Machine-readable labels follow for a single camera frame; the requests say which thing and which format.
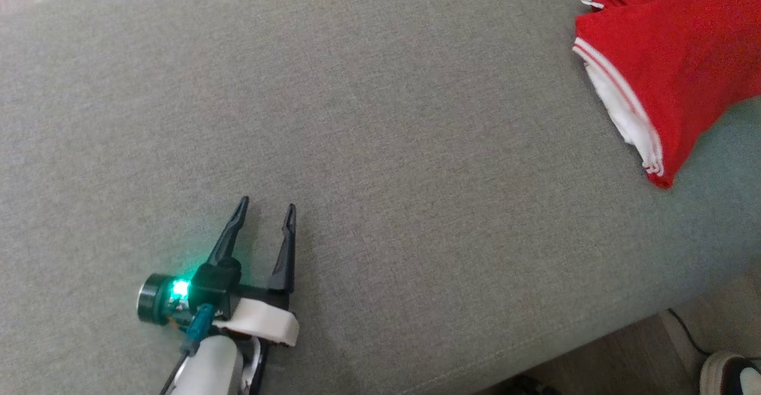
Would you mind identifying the grey fabric sofa ottoman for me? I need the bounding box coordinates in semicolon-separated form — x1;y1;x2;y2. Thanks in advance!
0;0;761;395

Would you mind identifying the white shoe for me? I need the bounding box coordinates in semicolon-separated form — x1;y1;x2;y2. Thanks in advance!
700;352;761;395

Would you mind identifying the red white-sleeved jersey shirt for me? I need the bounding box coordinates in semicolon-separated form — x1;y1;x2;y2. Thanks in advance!
573;0;761;189

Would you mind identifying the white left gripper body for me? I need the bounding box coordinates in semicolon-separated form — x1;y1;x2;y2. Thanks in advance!
214;285;299;393

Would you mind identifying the thin black floor cable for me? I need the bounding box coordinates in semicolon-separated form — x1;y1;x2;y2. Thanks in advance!
667;309;714;357

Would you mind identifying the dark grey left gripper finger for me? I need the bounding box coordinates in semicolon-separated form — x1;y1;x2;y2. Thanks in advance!
208;196;249;265
268;205;296;293

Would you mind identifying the black left cable blue plug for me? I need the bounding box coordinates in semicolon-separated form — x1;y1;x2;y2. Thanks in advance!
159;304;213;395

